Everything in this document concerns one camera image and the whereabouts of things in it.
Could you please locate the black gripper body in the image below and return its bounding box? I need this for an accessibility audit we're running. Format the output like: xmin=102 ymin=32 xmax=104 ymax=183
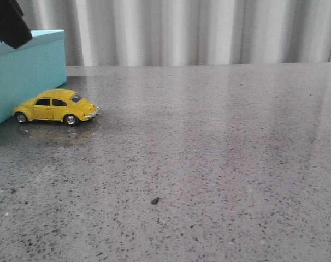
xmin=0 ymin=0 xmax=33 ymax=49

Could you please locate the yellow toy beetle car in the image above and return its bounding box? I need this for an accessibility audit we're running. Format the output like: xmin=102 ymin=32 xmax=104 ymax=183
xmin=13 ymin=88 xmax=98 ymax=126

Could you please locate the light blue storage box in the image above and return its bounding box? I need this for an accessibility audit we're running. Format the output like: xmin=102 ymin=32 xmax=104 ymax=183
xmin=0 ymin=30 xmax=67 ymax=124

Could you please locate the grey pleated curtain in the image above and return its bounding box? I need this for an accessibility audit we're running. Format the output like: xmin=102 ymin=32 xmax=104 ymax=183
xmin=19 ymin=1 xmax=331 ymax=66

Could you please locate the small black debris chip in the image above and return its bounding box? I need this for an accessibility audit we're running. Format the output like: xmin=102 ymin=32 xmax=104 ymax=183
xmin=151 ymin=197 xmax=160 ymax=205

